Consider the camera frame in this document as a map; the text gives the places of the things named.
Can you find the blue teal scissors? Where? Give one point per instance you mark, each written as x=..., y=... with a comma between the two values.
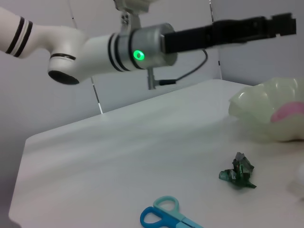
x=166, y=213

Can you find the green plastic wrapper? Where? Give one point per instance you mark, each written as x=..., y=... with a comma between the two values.
x=237, y=173

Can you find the pink peach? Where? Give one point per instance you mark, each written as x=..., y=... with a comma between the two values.
x=288, y=111

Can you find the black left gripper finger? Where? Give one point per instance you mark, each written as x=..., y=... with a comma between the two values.
x=280, y=25

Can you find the pale green glass fruit plate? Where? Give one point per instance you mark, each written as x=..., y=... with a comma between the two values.
x=261, y=114

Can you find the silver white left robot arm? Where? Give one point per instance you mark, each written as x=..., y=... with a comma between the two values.
x=95, y=52

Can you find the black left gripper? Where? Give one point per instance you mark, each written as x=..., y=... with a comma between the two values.
x=202, y=35

